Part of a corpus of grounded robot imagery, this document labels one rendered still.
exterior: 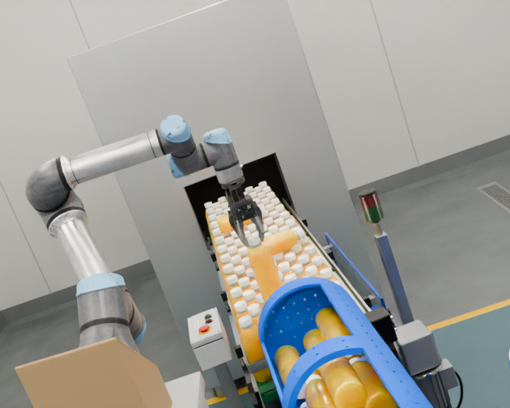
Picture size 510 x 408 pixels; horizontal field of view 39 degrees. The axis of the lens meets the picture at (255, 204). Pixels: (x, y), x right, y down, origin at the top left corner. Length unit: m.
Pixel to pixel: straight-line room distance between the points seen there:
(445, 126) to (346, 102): 0.89
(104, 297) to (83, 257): 0.27
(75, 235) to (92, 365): 0.52
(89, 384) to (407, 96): 5.05
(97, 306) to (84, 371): 0.18
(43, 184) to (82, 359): 0.58
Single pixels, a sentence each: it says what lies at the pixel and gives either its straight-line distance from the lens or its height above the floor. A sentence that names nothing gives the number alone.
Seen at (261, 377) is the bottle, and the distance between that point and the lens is 2.26.
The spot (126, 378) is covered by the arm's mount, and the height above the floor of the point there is 1.32.
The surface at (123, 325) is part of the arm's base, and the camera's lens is 1.74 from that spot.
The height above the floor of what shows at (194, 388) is 1.15.
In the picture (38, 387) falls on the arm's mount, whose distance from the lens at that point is 1.68.
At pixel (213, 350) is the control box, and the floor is 1.05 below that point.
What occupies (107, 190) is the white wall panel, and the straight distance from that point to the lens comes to 6.40.
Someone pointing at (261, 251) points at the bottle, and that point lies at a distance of 2.18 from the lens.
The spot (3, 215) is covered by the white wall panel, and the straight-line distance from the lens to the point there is 6.67.
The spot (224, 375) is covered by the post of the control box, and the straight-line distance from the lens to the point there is 2.35.
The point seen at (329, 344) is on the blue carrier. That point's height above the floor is 1.23.
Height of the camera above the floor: 1.98
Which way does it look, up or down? 15 degrees down
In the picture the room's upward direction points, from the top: 20 degrees counter-clockwise
